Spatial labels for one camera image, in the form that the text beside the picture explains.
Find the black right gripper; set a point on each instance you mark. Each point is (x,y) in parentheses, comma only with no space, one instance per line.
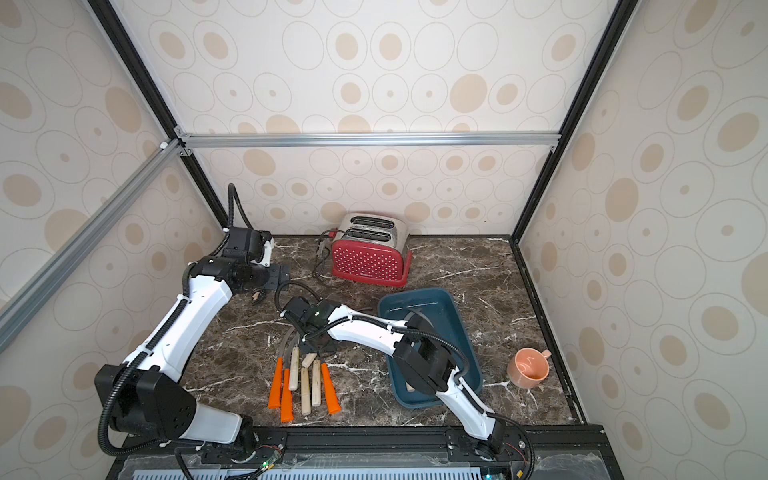
(294,315)

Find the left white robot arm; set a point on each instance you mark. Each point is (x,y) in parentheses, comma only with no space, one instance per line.
(143,403)

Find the orange handle sickle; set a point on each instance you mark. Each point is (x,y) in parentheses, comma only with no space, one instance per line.
(274,401)
(332,401)
(286,408)

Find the aluminium frame rail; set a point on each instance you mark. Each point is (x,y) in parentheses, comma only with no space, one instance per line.
(356,140)
(29,300)

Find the orange plastic cup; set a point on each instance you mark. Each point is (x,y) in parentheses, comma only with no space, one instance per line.
(529,367)

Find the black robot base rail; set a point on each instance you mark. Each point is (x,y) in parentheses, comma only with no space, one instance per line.
(443,452)

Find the red dotted toaster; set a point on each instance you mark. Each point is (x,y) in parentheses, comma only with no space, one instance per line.
(371,249)

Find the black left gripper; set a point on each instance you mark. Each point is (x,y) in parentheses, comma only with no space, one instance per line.
(276,278)

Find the wooden handle sickle diagonal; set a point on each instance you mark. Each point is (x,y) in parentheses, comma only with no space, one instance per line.
(308,360)

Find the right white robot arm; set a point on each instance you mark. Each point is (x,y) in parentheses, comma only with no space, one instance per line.
(428,362)

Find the aluminium frame rail left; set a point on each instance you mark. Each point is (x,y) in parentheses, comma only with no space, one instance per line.
(29,300)

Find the aluminium frame rail back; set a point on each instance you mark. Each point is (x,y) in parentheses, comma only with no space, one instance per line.
(356,140)

